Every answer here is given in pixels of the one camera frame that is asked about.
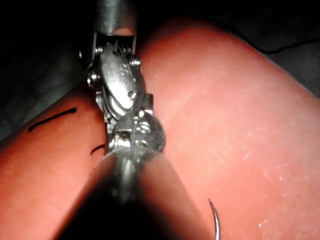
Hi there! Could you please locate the right arm needle driver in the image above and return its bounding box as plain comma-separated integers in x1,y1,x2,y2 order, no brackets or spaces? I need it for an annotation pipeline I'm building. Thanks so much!
79,31,146,118

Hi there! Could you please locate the black stitching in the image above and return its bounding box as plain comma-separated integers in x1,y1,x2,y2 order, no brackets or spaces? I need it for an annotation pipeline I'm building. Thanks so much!
27,107,78,132

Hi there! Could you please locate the short black thread piece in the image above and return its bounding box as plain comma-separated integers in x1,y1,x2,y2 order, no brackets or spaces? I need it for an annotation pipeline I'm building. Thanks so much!
89,144,106,156

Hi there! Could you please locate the left arm needle driver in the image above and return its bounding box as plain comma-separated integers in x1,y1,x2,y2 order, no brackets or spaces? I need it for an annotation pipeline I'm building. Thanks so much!
106,110,166,153

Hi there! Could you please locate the left arm needle driver jaw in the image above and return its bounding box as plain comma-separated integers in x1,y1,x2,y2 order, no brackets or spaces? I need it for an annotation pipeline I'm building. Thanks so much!
131,91,155,118

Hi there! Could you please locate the curved steel needle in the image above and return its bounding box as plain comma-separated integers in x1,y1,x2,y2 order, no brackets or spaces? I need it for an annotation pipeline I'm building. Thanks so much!
207,198,221,240

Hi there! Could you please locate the tissue pad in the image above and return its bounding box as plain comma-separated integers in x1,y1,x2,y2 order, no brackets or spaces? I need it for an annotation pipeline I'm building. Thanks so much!
0,17,320,240

